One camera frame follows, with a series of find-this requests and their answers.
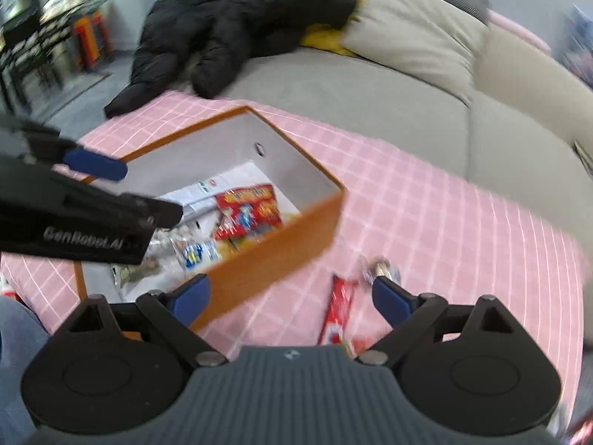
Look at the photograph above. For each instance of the orange stool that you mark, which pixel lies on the orange stool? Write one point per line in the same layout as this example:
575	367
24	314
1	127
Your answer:
90	39

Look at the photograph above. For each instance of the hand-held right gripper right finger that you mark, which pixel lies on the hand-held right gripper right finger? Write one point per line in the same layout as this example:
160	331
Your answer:
391	301

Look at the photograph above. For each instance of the grey-green sofa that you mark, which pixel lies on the grey-green sofa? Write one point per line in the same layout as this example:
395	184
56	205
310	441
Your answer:
370	97

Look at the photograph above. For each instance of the pink checked tablecloth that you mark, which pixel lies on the pink checked tablecloth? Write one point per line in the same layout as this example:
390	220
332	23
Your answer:
417	204

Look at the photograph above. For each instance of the person's jeans leg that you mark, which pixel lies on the person's jeans leg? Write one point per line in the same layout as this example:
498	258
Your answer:
18	357

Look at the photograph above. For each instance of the clear dried snack packet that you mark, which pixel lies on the clear dried snack packet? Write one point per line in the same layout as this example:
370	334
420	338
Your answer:
139	273

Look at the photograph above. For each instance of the dark dining table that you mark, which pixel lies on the dark dining table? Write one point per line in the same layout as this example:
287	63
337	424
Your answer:
32	55

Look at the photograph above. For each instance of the orange cardboard box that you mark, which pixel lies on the orange cardboard box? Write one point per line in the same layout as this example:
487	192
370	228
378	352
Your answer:
278	259

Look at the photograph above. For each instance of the yellow cushion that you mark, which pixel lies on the yellow cushion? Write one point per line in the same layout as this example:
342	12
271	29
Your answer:
324	39

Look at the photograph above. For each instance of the yellow blue bread packet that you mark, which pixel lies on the yellow blue bread packet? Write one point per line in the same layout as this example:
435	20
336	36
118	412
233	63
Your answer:
204	250

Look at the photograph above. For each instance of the black puffer jacket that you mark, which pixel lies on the black puffer jacket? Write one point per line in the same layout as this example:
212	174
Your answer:
241	18

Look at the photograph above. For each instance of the red cartoon snack packet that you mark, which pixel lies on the red cartoon snack packet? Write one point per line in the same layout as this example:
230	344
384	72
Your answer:
245	208

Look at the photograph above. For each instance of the beige pillow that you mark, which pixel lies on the beige pillow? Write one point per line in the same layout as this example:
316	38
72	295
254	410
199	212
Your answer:
417	32

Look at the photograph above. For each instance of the red stick snack packet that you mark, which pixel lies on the red stick snack packet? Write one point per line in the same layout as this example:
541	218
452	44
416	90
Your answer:
338	306

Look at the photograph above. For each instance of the clear dark candy packet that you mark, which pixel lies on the clear dark candy packet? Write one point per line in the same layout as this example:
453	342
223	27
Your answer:
382	266

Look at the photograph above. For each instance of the silver clear snack packet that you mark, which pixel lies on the silver clear snack packet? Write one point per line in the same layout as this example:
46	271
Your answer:
194	197

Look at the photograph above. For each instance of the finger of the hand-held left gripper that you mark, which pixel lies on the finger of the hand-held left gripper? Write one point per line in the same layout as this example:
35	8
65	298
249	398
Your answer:
148	211
95	163

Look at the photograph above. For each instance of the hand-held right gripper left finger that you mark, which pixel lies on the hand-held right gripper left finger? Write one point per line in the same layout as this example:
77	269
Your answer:
190	299

